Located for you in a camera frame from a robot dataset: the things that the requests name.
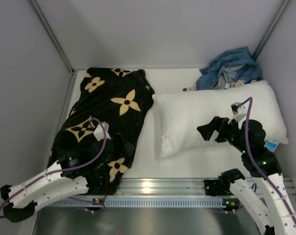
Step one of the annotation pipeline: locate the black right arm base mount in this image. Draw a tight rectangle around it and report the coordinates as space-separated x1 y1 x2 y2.
204 180 232 196

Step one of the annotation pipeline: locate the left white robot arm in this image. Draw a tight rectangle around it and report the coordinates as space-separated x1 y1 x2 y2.
0 140 114 223

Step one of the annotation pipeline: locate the large white pillow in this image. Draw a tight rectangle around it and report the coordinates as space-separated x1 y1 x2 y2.
152 80 289 158

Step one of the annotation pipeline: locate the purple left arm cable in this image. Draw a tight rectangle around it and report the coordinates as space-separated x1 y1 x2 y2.
0 117 107 218

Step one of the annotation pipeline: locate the small plush toy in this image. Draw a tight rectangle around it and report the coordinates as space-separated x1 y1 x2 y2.
183 86 197 92

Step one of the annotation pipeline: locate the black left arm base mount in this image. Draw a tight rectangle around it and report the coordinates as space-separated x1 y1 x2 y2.
85 171 120 195

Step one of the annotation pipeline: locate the perforated grey cable duct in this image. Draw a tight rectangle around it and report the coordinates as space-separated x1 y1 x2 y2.
46 197 239 208

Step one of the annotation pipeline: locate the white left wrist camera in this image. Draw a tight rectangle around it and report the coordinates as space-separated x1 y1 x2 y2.
93 122 111 141

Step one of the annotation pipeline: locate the blue white pillow tag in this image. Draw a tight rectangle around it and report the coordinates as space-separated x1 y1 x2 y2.
264 140 279 153

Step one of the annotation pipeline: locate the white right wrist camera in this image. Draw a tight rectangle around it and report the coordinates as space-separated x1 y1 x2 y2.
231 103 247 122

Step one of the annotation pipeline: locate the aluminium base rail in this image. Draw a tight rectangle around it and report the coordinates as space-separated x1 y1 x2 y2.
113 178 296 196

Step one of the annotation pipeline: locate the black floral plush pillowcase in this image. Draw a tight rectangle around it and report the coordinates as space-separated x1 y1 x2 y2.
49 68 154 182

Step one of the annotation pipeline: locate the crumpled blue shirt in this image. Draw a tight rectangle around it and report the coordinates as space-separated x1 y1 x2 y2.
196 47 262 90

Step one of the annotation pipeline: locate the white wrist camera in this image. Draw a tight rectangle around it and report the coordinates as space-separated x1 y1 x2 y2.
231 103 247 122
93 122 111 141

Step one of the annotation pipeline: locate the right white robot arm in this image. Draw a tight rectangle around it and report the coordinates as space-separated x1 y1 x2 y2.
197 117 296 235

